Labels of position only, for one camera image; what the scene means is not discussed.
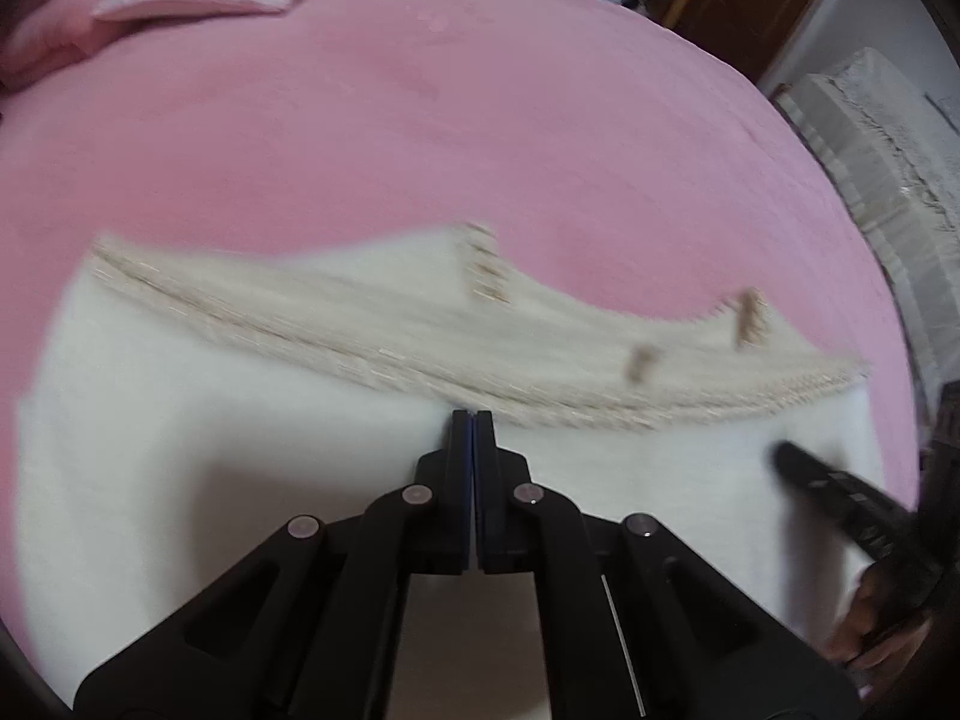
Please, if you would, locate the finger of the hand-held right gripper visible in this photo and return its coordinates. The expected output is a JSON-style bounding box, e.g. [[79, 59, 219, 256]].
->
[[771, 441, 914, 562]]

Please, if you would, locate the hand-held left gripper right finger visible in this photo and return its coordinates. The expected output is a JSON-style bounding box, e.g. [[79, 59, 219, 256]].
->
[[475, 409, 865, 720]]

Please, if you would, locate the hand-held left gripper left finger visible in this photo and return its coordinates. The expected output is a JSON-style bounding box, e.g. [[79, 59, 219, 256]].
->
[[73, 409, 476, 720]]

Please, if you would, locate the folded pink quilt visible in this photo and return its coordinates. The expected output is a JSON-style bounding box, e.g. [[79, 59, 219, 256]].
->
[[0, 0, 192, 95]]

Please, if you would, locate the dark wooden door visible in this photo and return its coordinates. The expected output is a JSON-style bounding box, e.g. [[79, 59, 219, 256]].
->
[[660, 0, 852, 87]]

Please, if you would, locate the person's right hand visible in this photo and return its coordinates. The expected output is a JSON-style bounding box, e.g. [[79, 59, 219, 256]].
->
[[829, 568, 938, 674]]

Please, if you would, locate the pink bed blanket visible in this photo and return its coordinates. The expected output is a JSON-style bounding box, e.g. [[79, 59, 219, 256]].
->
[[0, 0, 927, 691]]

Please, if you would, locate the white fuzzy cardigan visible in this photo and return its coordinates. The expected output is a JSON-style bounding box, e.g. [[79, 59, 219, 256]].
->
[[15, 221, 922, 720]]

